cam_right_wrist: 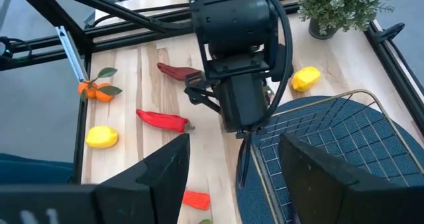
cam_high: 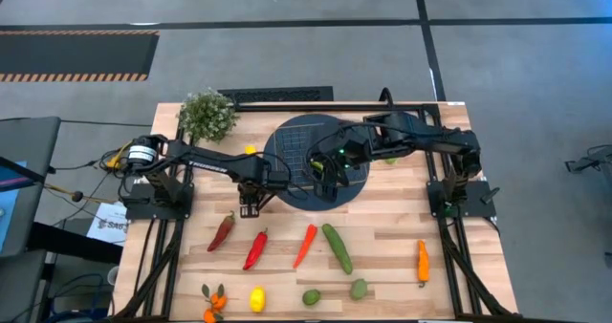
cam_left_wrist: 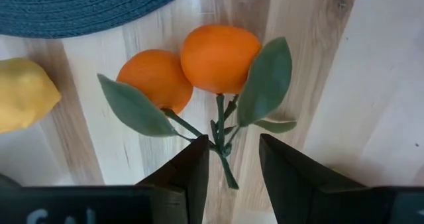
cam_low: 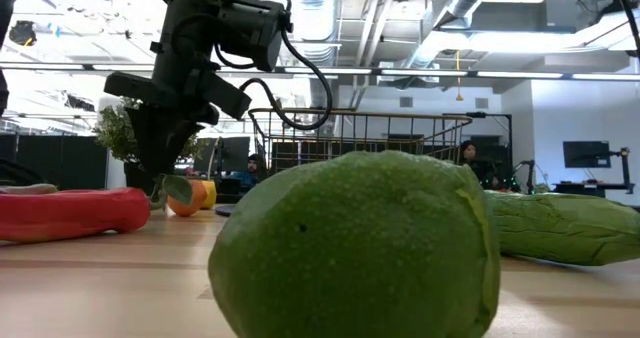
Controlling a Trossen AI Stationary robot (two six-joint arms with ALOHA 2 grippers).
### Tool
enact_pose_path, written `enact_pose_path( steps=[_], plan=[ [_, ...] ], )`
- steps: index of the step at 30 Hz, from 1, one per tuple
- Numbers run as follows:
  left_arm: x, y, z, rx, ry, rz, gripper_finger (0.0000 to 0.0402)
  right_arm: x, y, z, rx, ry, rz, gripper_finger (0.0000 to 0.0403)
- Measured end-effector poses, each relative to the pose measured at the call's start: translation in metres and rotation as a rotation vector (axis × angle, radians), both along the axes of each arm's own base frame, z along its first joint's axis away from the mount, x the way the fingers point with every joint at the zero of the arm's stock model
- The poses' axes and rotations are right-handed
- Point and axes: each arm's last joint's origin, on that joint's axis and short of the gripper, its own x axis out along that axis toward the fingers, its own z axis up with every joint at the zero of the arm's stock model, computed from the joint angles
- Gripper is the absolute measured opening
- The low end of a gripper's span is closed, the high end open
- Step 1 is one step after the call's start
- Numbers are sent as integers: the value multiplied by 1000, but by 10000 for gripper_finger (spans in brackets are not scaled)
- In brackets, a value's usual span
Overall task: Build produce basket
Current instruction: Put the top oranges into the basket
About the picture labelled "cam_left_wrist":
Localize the yellow lemon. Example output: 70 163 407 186
0 57 63 135

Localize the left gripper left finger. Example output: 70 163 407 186
136 134 211 224

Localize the tangerine sprig with leaves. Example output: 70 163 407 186
96 24 298 190

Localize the round blue woven mat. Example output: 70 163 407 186
0 0 193 40

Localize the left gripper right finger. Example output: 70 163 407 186
258 133 366 224

